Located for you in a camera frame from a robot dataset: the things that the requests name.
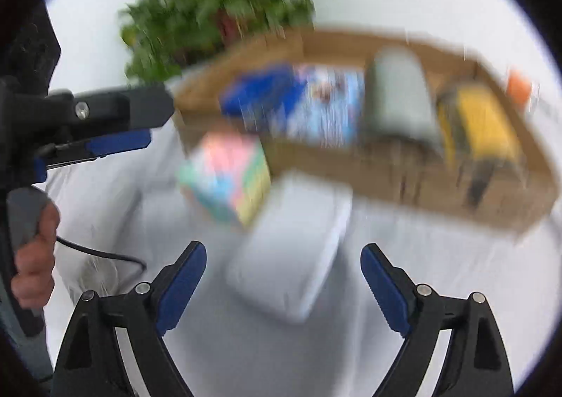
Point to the grey table cloth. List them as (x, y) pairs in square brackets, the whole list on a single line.
[(224, 346)]

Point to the colourful board game box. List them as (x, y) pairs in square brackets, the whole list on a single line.
[(328, 110)]

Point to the silver metal tin can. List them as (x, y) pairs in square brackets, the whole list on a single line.
[(397, 100)]

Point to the person left hand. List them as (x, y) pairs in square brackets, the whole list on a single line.
[(33, 282)]

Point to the pastel rubiks cube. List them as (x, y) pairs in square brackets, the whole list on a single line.
[(228, 175)]

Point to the yellow label tea jar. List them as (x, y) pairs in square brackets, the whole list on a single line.
[(478, 137)]

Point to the orange clear plastic jar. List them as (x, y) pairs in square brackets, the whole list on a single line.
[(521, 90)]

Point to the blue stapler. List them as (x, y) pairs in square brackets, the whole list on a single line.
[(264, 100)]

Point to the white power strip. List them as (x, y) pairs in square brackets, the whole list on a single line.
[(288, 254)]

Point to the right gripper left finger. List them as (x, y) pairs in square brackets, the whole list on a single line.
[(89, 362)]

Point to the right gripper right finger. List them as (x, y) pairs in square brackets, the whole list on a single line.
[(476, 362)]

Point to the green potted plant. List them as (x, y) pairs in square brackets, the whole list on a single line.
[(164, 37)]

